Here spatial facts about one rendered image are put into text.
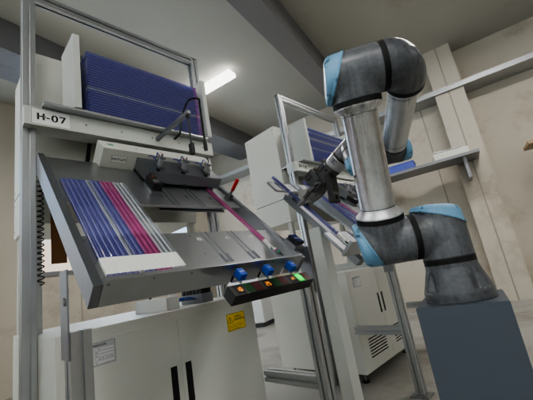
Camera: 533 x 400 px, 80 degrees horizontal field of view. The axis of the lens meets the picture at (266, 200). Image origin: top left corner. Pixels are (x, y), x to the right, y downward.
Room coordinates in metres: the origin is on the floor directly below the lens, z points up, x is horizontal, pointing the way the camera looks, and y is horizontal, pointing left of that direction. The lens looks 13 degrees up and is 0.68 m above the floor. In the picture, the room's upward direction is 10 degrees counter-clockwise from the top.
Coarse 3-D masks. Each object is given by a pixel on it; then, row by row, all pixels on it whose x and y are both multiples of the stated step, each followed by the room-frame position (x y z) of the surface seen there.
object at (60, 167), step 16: (48, 160) 1.01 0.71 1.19; (64, 160) 1.05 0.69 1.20; (64, 176) 0.97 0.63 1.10; (80, 176) 1.01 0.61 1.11; (96, 176) 1.05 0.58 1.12; (112, 176) 1.10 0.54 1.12; (128, 176) 1.15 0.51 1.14; (64, 192) 0.89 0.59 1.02; (144, 192) 1.10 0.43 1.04; (176, 192) 1.21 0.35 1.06; (192, 192) 1.27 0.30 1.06; (208, 192) 1.33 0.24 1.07; (160, 208) 1.14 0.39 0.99; (176, 208) 1.19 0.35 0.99; (192, 208) 1.25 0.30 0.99; (208, 208) 1.22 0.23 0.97; (224, 208) 1.28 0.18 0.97
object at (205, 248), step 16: (176, 240) 0.93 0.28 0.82; (192, 240) 0.96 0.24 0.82; (208, 240) 1.00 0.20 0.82; (224, 240) 1.04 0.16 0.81; (240, 240) 1.09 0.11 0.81; (256, 240) 1.14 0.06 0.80; (272, 240) 1.19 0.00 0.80; (192, 256) 0.90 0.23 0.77; (208, 256) 0.93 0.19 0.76; (224, 256) 0.97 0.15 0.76; (240, 256) 1.00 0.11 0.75; (256, 256) 1.04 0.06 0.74
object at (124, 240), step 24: (72, 192) 0.89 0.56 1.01; (96, 192) 0.94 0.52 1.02; (120, 192) 1.00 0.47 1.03; (96, 216) 0.84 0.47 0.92; (120, 216) 0.89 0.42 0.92; (144, 216) 0.95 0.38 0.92; (96, 240) 0.76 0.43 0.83; (120, 240) 0.80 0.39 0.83; (144, 240) 0.84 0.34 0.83; (120, 264) 0.73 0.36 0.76; (144, 264) 0.77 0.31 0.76; (168, 264) 0.80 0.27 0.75
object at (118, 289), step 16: (272, 256) 1.04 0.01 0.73; (288, 256) 1.08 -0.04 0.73; (144, 272) 0.73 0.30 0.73; (160, 272) 0.75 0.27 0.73; (176, 272) 0.78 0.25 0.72; (192, 272) 0.82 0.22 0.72; (208, 272) 0.86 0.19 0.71; (224, 272) 0.91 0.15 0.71; (256, 272) 1.01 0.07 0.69; (288, 272) 1.15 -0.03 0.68; (112, 288) 0.68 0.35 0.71; (128, 288) 0.71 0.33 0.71; (144, 288) 0.75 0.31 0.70; (160, 288) 0.78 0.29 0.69; (176, 288) 0.82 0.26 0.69; (192, 288) 0.86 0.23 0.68; (112, 304) 0.71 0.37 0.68
